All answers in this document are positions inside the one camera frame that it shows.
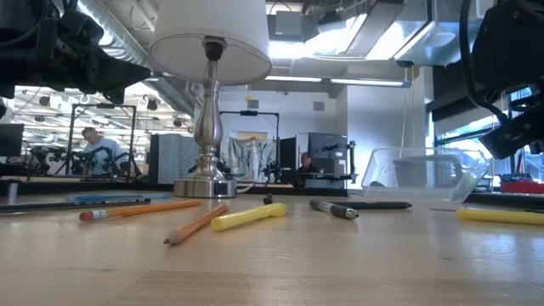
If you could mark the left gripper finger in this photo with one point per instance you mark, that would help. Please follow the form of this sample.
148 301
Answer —
129 72

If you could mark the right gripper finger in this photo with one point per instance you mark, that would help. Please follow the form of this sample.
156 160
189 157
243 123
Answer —
514 136

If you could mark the yellow highlighter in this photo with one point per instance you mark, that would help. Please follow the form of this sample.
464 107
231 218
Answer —
501 216
246 216

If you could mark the blue pen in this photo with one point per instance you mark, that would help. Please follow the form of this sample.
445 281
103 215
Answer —
93 197

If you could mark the clear plastic supply box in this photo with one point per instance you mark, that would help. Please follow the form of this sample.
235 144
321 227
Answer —
382 170

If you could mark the orange pencil with pink eraser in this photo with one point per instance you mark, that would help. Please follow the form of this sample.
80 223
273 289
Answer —
140 209

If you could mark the black pencil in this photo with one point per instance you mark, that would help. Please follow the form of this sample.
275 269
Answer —
64 205

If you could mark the black marker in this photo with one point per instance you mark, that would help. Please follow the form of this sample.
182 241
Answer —
382 205

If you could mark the sharpened orange pencil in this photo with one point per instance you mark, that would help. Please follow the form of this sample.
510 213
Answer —
195 225

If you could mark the small black clip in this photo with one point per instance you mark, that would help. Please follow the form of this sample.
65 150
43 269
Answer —
268 199

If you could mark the silver and black pen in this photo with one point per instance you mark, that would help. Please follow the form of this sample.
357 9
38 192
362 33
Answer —
336 210

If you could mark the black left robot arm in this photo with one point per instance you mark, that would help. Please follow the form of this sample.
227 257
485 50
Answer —
21 64

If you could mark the black background robot arm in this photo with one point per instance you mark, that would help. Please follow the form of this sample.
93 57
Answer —
91 159
40 155

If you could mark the black robot arm on stand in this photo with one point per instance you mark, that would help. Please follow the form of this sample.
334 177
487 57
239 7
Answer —
352 157

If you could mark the grey ceiling box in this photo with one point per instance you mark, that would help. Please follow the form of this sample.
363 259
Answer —
289 23

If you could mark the red bin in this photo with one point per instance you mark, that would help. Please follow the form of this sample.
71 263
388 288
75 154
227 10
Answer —
520 187

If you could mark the person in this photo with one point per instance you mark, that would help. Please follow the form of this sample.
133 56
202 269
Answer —
306 163
104 149

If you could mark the grey partition panel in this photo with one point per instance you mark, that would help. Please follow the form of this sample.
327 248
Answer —
170 157

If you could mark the white shade silver table lamp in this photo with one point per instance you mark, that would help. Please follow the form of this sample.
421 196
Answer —
208 127

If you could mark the black monitor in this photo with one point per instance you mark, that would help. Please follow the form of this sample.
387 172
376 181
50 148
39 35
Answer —
10 140

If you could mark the blue and white cloth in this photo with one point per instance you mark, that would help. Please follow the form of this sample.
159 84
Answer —
248 157

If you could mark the long ceiling light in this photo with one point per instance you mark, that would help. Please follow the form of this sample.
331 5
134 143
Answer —
293 78

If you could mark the grey and white cabinet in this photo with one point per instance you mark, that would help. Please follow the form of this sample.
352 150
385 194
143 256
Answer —
327 146

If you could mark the black metal rig frame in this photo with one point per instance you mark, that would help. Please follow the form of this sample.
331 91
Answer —
278 149
70 136

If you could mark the black metal table frame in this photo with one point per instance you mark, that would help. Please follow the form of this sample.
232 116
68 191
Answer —
297 191

